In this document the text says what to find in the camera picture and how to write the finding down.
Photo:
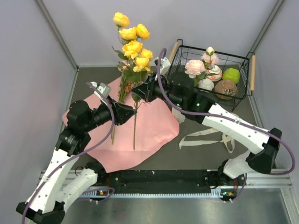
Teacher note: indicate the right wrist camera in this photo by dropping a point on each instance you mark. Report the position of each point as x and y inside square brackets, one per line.
[164, 65]

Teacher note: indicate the pink wrapping paper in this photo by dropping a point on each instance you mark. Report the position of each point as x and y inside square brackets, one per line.
[139, 138]

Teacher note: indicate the brown ceramic bowl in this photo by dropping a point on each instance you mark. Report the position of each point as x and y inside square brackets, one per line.
[225, 89]

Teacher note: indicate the black wire basket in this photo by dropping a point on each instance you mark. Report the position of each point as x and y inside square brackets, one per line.
[186, 53]

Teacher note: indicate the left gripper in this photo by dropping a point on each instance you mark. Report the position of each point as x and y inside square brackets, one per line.
[122, 112]

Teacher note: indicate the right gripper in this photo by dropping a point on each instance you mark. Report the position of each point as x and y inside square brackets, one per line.
[143, 91]

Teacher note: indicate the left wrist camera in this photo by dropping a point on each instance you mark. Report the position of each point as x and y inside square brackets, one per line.
[103, 88]

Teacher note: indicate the artificial flower bunch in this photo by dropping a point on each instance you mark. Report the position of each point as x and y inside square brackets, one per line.
[126, 82]

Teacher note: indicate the light pink flower stem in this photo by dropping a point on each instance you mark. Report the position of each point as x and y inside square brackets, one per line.
[196, 69]

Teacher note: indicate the white cable duct rail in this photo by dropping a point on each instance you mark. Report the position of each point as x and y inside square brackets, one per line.
[211, 193]

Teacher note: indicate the white ribbed vase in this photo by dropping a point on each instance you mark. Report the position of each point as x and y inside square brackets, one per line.
[178, 115]

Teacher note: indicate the cream ribbon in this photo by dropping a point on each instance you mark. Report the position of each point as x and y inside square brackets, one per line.
[197, 139]

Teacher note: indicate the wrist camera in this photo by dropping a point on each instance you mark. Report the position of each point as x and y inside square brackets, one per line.
[103, 88]
[164, 65]

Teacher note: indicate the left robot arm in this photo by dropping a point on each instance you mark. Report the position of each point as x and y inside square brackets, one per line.
[50, 201]

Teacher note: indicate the small white bowl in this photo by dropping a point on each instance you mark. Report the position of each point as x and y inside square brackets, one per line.
[206, 85]

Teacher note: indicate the white red patterned bowl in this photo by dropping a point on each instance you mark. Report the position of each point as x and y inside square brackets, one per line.
[214, 74]

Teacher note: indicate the green plastic bowl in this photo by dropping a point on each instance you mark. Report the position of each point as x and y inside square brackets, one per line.
[231, 74]

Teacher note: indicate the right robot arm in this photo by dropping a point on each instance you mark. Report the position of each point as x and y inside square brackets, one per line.
[262, 145]

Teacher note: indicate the yellow flower stem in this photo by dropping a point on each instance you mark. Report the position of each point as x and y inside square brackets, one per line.
[133, 52]

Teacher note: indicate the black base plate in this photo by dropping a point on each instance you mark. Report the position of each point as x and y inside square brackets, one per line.
[160, 181]

